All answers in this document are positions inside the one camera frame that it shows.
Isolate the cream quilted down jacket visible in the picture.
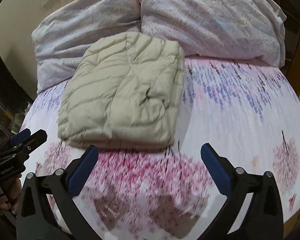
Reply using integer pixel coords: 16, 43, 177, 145
58, 32, 185, 151

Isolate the person's left hand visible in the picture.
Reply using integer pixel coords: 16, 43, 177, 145
0, 174, 22, 216

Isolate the dark bedside furniture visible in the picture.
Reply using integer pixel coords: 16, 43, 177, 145
0, 56, 33, 143

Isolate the pink floral bed sheet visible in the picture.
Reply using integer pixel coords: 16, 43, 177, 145
18, 56, 300, 240

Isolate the lavender floral duvet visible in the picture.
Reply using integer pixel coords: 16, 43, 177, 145
32, 0, 286, 92

